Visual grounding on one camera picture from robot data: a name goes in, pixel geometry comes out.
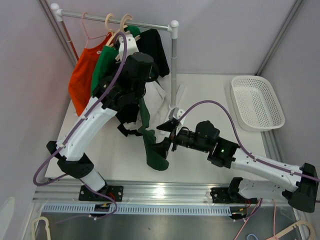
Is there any aluminium mounting rail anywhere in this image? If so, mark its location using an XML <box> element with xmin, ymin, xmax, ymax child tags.
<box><xmin>31</xmin><ymin>177</ymin><xmax>305</xmax><ymax>207</ymax></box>

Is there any white metal clothes rack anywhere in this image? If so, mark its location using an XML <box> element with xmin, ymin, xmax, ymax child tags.
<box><xmin>50</xmin><ymin>3</ymin><xmax>186</xmax><ymax>121</ymax></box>

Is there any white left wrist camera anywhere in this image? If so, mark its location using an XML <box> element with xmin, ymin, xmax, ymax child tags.
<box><xmin>115</xmin><ymin>34</ymin><xmax>139</xmax><ymax>61</ymax></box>

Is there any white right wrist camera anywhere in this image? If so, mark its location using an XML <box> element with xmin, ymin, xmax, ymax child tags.
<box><xmin>168</xmin><ymin>107</ymin><xmax>185</xmax><ymax>126</ymax></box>

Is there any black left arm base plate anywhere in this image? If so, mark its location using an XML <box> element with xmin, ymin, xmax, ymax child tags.
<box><xmin>78</xmin><ymin>185</ymin><xmax>124</xmax><ymax>202</ymax></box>

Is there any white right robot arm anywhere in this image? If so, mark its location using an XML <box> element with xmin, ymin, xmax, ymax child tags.
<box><xmin>151</xmin><ymin>120</ymin><xmax>319</xmax><ymax>213</ymax></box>

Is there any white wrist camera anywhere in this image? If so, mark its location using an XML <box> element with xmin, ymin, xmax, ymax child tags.
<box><xmin>115</xmin><ymin>34</ymin><xmax>139</xmax><ymax>61</ymax></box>
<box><xmin>168</xmin><ymin>107</ymin><xmax>185</xmax><ymax>126</ymax></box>

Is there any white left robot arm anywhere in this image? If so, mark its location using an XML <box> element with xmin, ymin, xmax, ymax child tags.
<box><xmin>46</xmin><ymin>52</ymin><xmax>156</xmax><ymax>201</ymax></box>

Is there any orange tank top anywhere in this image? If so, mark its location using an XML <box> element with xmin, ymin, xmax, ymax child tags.
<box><xmin>68</xmin><ymin>33</ymin><xmax>111</xmax><ymax>116</ymax></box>

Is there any white slotted cable duct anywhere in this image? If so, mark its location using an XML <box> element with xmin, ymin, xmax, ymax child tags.
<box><xmin>42</xmin><ymin>203</ymin><xmax>244</xmax><ymax>217</ymax></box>

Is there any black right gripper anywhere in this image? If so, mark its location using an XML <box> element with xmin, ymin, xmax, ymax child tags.
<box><xmin>147</xmin><ymin>120</ymin><xmax>209</xmax><ymax>159</ymax></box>

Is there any bright green t shirt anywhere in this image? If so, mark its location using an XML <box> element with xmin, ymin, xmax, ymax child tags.
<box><xmin>90</xmin><ymin>25</ymin><xmax>141</xmax><ymax>97</ymax></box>

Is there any black t shirt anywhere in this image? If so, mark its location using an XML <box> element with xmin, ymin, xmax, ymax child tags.
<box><xmin>116</xmin><ymin>25</ymin><xmax>170</xmax><ymax>137</ymax></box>

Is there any beige wooden hanger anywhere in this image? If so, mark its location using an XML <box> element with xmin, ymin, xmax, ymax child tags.
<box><xmin>104</xmin><ymin>13</ymin><xmax>120</xmax><ymax>46</ymax></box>
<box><xmin>113</xmin><ymin>14</ymin><xmax>141</xmax><ymax>51</ymax></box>

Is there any green and white t shirt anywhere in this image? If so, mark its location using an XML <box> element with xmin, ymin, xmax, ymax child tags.
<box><xmin>138</xmin><ymin>81</ymin><xmax>169</xmax><ymax>171</ymax></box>

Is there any white perforated plastic basket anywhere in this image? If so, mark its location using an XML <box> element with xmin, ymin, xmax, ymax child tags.
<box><xmin>230</xmin><ymin>75</ymin><xmax>285</xmax><ymax>132</ymax></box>

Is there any beige hanger on floor right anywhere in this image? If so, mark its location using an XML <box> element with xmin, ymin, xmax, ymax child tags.
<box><xmin>267</xmin><ymin>220</ymin><xmax>316</xmax><ymax>240</ymax></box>

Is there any beige hanger on floor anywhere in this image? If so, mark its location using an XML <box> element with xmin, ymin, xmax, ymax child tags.
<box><xmin>30</xmin><ymin>216</ymin><xmax>52</xmax><ymax>240</ymax></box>
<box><xmin>267</xmin><ymin>220</ymin><xmax>316</xmax><ymax>240</ymax></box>

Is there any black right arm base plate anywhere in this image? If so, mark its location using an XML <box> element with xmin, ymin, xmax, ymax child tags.
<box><xmin>210</xmin><ymin>187</ymin><xmax>258</xmax><ymax>204</ymax></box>

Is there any pink hanger on floor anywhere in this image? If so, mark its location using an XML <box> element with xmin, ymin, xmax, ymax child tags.
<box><xmin>233</xmin><ymin>198</ymin><xmax>279</xmax><ymax>240</ymax></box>

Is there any pink wire hanger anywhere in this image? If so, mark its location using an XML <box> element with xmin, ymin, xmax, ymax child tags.
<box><xmin>81</xmin><ymin>12</ymin><xmax>108</xmax><ymax>49</ymax></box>

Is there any beige hanger on floor left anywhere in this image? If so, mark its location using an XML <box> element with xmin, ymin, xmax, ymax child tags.
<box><xmin>30</xmin><ymin>216</ymin><xmax>52</xmax><ymax>240</ymax></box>

